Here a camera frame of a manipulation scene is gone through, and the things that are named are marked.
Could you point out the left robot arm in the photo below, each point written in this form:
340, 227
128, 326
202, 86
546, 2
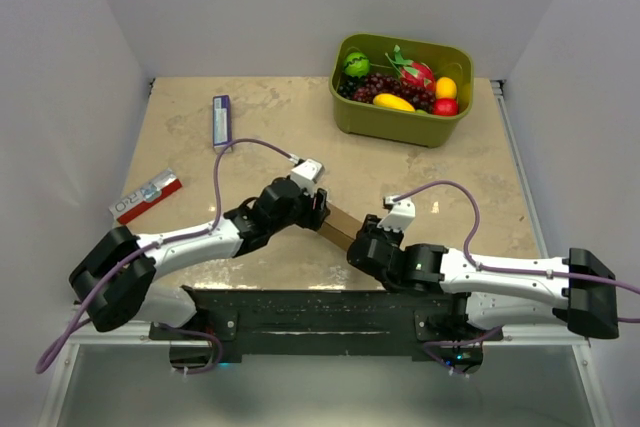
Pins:
113, 282

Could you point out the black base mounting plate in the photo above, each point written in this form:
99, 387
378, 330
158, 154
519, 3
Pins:
335, 323

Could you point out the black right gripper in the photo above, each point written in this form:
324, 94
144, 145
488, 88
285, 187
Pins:
370, 229

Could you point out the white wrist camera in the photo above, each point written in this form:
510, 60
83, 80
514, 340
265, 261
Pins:
400, 214
306, 174

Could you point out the green plastic bin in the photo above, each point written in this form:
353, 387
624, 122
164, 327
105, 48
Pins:
418, 127

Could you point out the red white toothpaste box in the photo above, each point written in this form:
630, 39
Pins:
134, 204

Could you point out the aluminium frame rail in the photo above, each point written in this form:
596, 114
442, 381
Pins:
497, 87

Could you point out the dark red toy grapes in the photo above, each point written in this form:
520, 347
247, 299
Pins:
374, 84

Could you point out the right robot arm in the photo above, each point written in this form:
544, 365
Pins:
576, 290

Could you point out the yellow toy mango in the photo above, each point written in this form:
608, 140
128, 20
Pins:
390, 101

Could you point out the green toy fruit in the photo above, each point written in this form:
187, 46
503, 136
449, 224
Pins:
356, 64

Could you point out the brown cardboard paper box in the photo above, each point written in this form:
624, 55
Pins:
339, 227

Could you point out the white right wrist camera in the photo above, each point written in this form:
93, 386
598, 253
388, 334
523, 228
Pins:
400, 214

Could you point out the dark blue toy grapes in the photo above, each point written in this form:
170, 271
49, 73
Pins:
349, 86

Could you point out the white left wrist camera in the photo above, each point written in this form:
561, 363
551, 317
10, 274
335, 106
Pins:
306, 174

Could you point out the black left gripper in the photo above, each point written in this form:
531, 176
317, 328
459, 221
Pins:
316, 209

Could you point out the pink toy dragon fruit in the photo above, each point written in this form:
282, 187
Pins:
415, 73

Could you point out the purple toothpaste box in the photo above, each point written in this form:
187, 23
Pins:
221, 122

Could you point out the red toy apple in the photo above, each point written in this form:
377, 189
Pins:
446, 107

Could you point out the orange toy fruit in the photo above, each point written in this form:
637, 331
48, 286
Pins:
446, 88

